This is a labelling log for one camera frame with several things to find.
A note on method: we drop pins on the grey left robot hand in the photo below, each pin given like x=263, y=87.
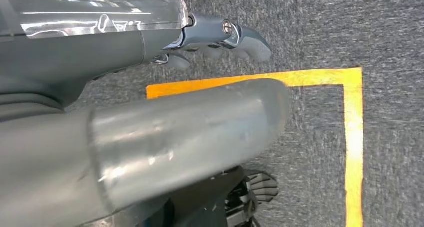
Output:
x=165, y=136

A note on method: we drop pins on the black robot foot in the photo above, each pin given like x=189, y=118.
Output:
x=258, y=185

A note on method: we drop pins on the yellow floor tape square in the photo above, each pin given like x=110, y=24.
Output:
x=352, y=136

